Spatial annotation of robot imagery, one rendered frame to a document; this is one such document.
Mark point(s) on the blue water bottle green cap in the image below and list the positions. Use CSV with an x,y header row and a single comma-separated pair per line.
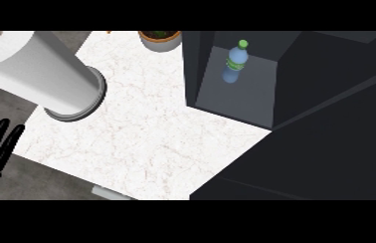
x,y
235,62

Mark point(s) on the dark grey cabinet door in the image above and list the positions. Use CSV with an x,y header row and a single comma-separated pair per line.
x,y
303,150

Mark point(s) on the dark grey cabinet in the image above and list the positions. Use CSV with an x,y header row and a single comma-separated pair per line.
x,y
254,77

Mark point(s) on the white cylindrical column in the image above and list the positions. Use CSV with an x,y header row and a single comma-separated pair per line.
x,y
46,74

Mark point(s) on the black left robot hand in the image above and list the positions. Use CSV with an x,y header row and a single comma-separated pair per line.
x,y
6,144

